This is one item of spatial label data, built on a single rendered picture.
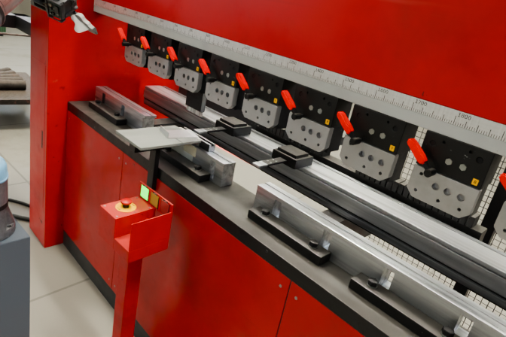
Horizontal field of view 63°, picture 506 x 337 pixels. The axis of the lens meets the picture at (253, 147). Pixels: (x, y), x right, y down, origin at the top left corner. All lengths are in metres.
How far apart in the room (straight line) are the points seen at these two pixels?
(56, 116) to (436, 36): 1.87
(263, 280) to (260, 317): 0.13
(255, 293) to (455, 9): 0.95
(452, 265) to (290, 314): 0.50
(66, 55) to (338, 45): 1.51
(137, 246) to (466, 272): 1.01
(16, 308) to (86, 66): 1.27
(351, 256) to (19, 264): 0.97
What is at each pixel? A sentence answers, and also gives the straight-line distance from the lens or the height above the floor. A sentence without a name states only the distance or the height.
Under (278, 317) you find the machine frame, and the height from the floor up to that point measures 0.69.
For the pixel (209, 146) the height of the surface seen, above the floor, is 0.99.
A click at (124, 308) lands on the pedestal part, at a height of 0.39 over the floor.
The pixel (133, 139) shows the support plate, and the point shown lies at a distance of 1.53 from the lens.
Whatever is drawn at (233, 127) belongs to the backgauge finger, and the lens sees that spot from 1.75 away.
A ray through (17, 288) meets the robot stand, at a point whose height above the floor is 0.60.
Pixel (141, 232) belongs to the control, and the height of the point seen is 0.77.
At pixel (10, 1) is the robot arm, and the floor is 1.42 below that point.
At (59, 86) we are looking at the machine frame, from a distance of 2.31.
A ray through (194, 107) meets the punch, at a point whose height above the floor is 1.11.
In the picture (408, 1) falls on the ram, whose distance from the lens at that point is 1.07.
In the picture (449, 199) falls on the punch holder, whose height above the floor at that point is 1.21.
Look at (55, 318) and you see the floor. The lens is 2.26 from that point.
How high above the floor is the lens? 1.54
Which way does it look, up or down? 20 degrees down
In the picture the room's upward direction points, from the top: 11 degrees clockwise
